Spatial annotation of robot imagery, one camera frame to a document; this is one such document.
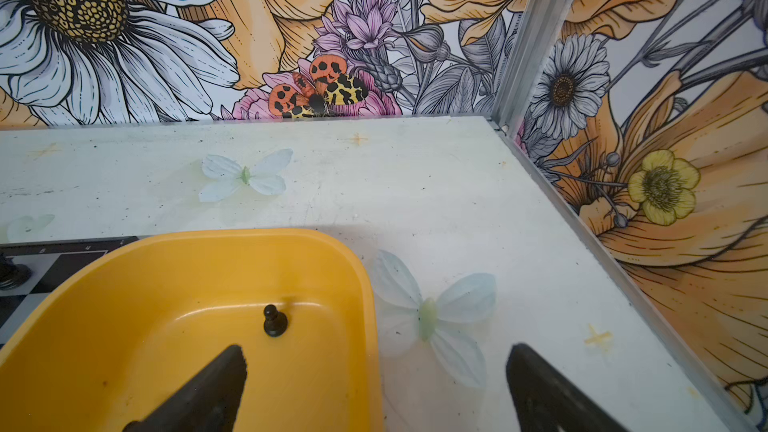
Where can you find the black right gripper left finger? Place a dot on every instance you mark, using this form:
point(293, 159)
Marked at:
point(209, 401)

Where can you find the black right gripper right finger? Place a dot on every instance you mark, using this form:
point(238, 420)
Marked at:
point(546, 400)

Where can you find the black chess piece on board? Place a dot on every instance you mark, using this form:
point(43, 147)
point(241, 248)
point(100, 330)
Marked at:
point(12, 275)

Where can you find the black pawn far end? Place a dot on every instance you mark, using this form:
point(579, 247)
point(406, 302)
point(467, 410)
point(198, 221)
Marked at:
point(275, 321)

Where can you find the yellow plastic tub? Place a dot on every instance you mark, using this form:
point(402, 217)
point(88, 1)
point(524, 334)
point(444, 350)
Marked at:
point(119, 337)

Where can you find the black white chessboard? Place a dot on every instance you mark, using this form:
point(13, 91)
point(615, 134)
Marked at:
point(51, 264)

